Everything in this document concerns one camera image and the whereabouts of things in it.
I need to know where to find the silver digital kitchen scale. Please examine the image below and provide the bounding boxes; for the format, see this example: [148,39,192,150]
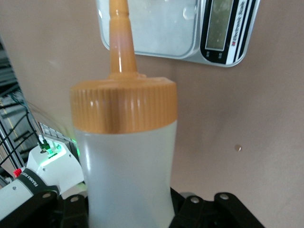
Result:
[96,0,260,68]

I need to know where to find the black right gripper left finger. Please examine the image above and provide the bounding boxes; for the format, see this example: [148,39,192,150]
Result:
[0,191,90,228]

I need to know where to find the translucent orange-capped sauce bottle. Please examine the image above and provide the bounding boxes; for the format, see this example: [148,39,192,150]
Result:
[70,0,178,228]

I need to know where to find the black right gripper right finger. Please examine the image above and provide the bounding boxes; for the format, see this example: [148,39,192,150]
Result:
[169,187,265,228]

